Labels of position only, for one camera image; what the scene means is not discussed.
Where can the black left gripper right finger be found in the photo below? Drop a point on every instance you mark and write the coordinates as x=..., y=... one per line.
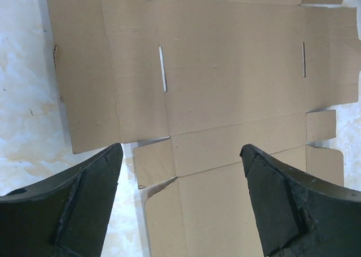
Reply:
x=298, y=214

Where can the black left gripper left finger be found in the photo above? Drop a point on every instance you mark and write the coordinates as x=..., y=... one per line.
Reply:
x=66, y=214

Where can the brown cardboard box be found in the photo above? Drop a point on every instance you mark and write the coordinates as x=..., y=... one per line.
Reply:
x=196, y=80

